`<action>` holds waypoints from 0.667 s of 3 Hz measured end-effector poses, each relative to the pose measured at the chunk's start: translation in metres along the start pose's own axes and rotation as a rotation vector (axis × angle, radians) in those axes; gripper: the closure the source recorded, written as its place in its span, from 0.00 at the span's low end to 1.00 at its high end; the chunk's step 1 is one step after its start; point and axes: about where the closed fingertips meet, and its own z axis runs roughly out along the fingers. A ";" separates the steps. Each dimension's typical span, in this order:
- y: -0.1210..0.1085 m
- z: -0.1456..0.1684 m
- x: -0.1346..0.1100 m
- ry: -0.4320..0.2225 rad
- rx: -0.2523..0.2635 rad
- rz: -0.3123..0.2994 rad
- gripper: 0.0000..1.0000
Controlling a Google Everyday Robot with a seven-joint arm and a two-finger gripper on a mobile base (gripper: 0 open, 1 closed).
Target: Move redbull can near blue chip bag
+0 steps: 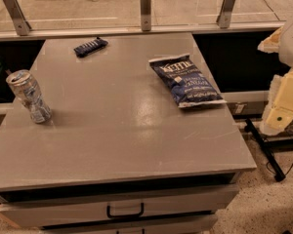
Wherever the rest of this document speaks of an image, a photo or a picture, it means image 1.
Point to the silver blue redbull can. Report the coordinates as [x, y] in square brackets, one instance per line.
[26, 89]

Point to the blue Kettle chip bag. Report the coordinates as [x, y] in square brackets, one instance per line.
[187, 84]

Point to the upper grey drawer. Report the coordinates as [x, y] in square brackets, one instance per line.
[92, 208]

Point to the grey drawer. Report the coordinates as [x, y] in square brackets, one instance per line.
[92, 208]
[186, 224]

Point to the lower grey drawer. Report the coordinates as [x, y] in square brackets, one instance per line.
[186, 224]

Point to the black metal stand leg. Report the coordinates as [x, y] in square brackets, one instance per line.
[250, 128]

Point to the black upper drawer handle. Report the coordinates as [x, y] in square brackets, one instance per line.
[133, 211]

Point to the middle metal railing bracket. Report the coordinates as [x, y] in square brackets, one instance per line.
[145, 8]

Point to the metal railing bracket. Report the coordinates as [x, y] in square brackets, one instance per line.
[224, 17]
[21, 25]
[145, 8]

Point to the right metal railing bracket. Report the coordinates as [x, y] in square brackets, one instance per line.
[224, 17]

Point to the left metal railing bracket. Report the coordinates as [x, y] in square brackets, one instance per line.
[21, 25]

